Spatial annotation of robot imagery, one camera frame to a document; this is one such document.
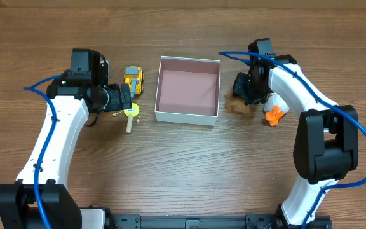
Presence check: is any yellow grey toy truck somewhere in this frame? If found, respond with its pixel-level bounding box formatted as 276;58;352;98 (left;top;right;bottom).
124;66;144;99

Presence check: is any brown plush toy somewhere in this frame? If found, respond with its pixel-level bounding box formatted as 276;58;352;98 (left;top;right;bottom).
225;92;250;114

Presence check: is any white orange plush duck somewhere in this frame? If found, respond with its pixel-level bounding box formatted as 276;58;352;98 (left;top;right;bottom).
263;93;290;127

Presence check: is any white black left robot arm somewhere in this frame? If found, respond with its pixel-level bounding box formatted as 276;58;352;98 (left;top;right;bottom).
0;70;132;228

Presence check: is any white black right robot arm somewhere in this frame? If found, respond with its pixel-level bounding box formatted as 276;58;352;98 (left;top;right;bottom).
233;53;358;228

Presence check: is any yellow wooden rattle drum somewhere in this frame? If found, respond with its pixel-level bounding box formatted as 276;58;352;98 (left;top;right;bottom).
112;103;141;134

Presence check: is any white box pink interior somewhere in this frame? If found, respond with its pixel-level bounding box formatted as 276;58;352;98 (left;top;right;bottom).
154;56;220;126

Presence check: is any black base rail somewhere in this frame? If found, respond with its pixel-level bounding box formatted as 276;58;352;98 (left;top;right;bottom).
81;213;333;229

